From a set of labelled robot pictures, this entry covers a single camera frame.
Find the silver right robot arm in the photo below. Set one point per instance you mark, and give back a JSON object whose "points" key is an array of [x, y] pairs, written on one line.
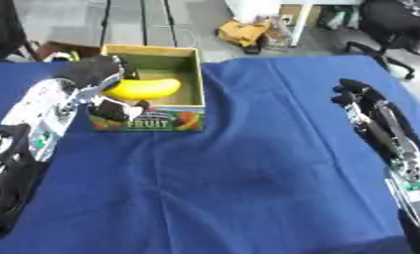
{"points": [[414, 198]]}

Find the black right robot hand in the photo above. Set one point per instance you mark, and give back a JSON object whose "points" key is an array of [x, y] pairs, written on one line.
{"points": [[374, 112]]}

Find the yellow toy banana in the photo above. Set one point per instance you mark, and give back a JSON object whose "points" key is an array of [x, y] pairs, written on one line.
{"points": [[143, 89]]}

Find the black office chair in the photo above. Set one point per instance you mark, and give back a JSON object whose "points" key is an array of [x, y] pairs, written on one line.
{"points": [[392, 29]]}

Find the brown cardboard box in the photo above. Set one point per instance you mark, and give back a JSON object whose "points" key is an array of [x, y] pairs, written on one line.
{"points": [[65, 50]]}

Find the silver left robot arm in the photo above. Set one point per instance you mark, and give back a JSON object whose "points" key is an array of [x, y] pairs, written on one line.
{"points": [[40, 112]]}

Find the tan cardboard box green inside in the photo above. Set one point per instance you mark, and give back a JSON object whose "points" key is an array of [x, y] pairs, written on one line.
{"points": [[155, 109]]}

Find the white table leg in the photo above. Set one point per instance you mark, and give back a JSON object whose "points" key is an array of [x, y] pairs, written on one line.
{"points": [[300, 24]]}

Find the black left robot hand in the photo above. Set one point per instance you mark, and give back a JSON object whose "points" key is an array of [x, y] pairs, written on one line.
{"points": [[91, 72]]}

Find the black tripod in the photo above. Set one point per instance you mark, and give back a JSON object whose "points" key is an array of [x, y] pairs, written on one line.
{"points": [[139, 20]]}

